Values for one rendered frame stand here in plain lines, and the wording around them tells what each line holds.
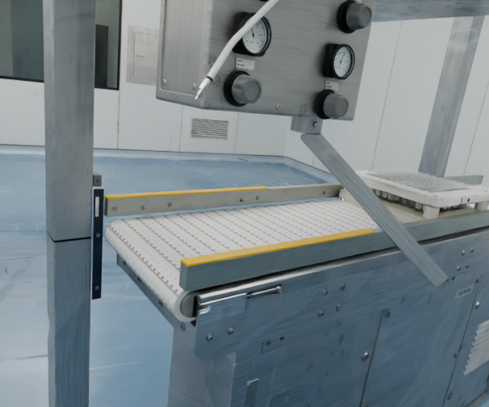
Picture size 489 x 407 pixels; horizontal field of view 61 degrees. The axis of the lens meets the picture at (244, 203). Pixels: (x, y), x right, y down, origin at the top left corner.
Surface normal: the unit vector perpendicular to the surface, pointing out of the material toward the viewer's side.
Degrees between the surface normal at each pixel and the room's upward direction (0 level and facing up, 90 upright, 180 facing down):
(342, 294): 90
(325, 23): 90
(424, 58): 90
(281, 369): 90
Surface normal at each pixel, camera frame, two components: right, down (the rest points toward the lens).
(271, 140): 0.43, 0.29
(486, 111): -0.90, 0.01
